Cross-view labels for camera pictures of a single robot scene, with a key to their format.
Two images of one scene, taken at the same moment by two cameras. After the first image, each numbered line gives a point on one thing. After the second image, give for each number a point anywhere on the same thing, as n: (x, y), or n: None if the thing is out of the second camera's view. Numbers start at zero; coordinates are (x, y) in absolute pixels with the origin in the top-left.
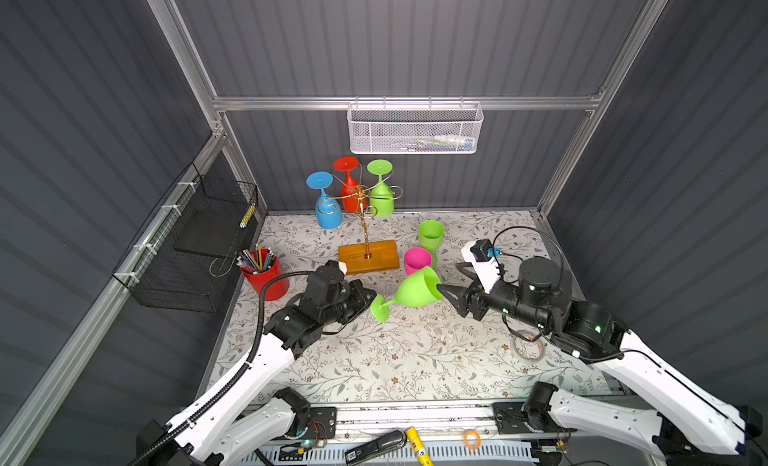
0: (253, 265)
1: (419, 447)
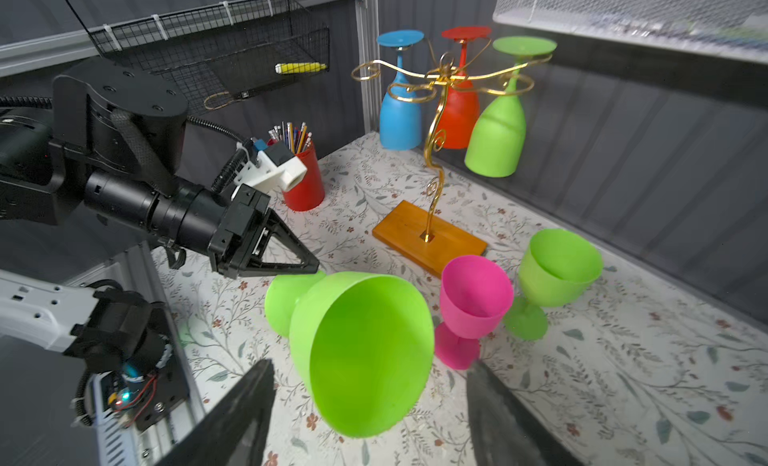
0: (309, 193)
1: None
